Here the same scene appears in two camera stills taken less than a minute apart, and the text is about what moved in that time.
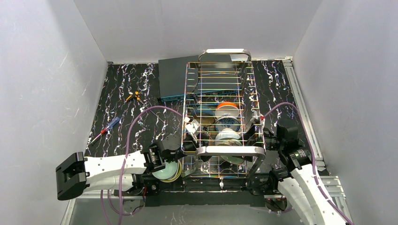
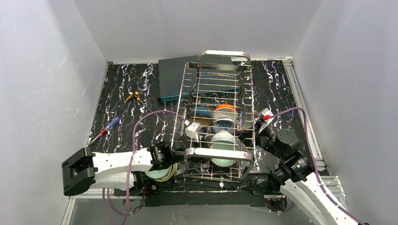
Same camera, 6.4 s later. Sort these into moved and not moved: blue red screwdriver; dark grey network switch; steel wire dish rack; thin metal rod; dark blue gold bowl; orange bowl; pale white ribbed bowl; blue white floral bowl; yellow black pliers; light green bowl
Moved: light green bowl; orange bowl; blue white floral bowl; pale white ribbed bowl
Not moved: blue red screwdriver; steel wire dish rack; dark grey network switch; yellow black pliers; dark blue gold bowl; thin metal rod
